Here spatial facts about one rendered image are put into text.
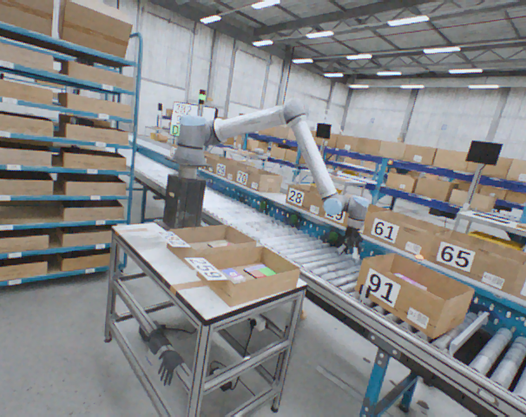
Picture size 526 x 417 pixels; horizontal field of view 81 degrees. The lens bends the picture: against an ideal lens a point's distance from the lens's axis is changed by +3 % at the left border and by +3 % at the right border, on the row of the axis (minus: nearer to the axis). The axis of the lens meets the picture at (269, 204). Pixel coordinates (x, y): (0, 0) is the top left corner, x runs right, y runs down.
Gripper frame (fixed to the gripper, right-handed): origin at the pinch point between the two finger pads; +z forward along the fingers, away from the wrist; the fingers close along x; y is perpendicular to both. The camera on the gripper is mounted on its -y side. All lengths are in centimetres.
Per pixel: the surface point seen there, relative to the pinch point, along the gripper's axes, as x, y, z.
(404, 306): 44.2, 22.8, -0.9
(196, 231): -56, 70, -2
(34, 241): -165, 131, 40
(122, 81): -164, 82, -80
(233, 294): 5, 86, 0
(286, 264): -4.0, 48.5, -2.3
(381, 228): 0.9, -28.6, -17.1
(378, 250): 4.3, -25.0, -3.6
